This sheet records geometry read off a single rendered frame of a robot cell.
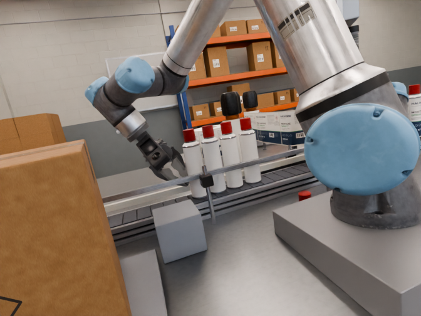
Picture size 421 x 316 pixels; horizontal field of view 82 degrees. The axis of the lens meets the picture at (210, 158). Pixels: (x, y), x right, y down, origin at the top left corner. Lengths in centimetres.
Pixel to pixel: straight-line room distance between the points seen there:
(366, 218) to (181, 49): 51
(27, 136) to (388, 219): 381
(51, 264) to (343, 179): 34
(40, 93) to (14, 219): 514
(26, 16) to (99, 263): 546
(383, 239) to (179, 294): 35
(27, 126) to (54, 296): 363
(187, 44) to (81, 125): 470
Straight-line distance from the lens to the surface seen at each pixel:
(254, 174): 76
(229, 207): 73
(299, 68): 35
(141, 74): 58
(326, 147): 32
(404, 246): 47
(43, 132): 387
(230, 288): 48
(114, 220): 74
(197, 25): 61
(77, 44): 538
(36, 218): 30
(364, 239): 47
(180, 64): 64
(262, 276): 49
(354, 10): 77
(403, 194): 50
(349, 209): 50
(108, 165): 526
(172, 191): 75
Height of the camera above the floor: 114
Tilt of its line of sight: 12 degrees down
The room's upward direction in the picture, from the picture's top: 10 degrees counter-clockwise
